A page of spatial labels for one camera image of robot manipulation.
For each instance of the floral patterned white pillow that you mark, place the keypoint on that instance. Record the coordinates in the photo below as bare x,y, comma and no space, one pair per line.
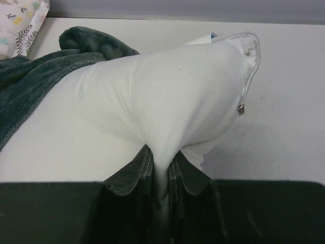
21,21

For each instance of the dark green plush pillowcase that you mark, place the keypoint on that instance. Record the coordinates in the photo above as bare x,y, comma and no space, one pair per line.
25,82

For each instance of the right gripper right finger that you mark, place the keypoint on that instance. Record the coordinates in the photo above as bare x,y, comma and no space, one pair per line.
194,207

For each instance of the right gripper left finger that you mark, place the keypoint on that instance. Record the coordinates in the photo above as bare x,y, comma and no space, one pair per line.
124,209

